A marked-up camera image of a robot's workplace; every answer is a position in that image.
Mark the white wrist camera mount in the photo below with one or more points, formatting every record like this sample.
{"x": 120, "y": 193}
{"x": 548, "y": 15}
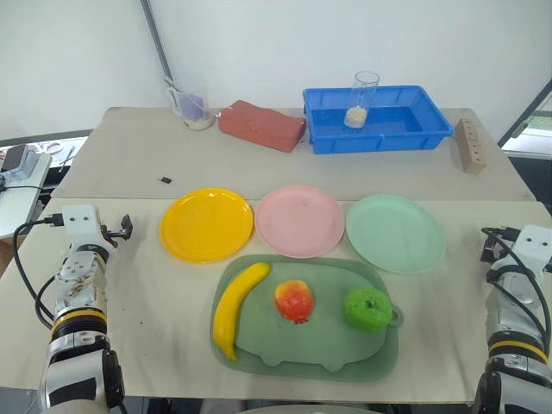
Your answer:
{"x": 79, "y": 224}
{"x": 535, "y": 248}

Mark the red brick block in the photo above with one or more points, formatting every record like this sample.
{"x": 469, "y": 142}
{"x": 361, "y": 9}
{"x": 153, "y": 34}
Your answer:
{"x": 261, "y": 126}

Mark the pink plastic plate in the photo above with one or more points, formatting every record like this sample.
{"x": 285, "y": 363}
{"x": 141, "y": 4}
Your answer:
{"x": 299, "y": 221}

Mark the clear measuring cup with grains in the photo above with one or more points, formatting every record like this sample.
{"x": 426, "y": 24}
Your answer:
{"x": 194, "y": 108}

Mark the white side table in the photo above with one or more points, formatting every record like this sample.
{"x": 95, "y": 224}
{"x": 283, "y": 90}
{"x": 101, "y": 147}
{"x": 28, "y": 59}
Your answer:
{"x": 19, "y": 202}

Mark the thin metal tool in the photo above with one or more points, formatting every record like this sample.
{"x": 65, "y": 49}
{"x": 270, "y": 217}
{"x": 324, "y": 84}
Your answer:
{"x": 67, "y": 158}

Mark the mint green plastic plate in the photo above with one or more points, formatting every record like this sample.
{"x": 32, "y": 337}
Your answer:
{"x": 394, "y": 233}

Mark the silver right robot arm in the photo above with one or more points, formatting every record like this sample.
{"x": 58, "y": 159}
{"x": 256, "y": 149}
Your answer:
{"x": 513, "y": 345}

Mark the green plastic tray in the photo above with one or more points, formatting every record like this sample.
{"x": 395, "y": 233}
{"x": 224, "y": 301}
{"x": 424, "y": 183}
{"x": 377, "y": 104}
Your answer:
{"x": 302, "y": 349}

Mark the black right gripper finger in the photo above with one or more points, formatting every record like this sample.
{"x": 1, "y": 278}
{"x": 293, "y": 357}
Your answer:
{"x": 488, "y": 248}

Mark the wooden block with holes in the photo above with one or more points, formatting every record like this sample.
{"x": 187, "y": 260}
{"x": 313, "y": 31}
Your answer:
{"x": 471, "y": 146}

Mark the green toy apple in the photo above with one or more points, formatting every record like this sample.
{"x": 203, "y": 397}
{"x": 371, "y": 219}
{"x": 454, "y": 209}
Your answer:
{"x": 366, "y": 310}

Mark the grey metal pole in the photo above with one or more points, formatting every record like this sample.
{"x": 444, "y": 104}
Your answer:
{"x": 157, "y": 41}

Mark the red yellow toy apple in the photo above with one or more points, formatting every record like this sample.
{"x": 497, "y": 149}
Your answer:
{"x": 294, "y": 302}

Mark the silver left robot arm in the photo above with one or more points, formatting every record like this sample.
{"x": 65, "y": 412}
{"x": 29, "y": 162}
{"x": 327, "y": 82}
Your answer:
{"x": 77, "y": 345}

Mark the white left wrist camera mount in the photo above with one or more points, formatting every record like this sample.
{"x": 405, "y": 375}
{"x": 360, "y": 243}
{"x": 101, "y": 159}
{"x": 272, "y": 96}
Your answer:
{"x": 79, "y": 224}

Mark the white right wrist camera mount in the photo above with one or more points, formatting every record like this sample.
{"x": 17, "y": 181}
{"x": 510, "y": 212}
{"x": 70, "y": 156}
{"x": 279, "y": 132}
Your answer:
{"x": 535, "y": 248}

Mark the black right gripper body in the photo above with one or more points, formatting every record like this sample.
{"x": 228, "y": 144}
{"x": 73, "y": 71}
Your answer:
{"x": 505, "y": 241}

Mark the blue plastic bin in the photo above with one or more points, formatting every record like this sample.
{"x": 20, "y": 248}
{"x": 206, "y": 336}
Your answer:
{"x": 375, "y": 133}

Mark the grey device with phone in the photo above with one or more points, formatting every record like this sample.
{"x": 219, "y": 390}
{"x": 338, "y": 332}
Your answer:
{"x": 23, "y": 166}

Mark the purple scoop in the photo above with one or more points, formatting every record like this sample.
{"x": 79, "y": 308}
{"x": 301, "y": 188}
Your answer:
{"x": 192, "y": 105}

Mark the yellow plastic plate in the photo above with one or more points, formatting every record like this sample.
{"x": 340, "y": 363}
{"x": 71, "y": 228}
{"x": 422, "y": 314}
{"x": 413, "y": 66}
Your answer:
{"x": 207, "y": 224}

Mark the yellow toy banana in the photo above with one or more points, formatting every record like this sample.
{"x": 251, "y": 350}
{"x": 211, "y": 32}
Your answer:
{"x": 230, "y": 310}

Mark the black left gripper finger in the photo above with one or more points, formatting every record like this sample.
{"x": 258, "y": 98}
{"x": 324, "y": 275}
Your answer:
{"x": 127, "y": 226}

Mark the dark window frame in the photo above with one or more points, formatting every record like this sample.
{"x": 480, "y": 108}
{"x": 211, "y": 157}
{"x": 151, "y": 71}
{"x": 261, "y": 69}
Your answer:
{"x": 524, "y": 116}

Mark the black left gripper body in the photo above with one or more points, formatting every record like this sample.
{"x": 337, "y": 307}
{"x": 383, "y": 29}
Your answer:
{"x": 108, "y": 236}

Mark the clear glass with grains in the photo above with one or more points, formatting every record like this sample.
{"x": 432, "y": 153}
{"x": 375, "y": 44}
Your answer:
{"x": 360, "y": 108}

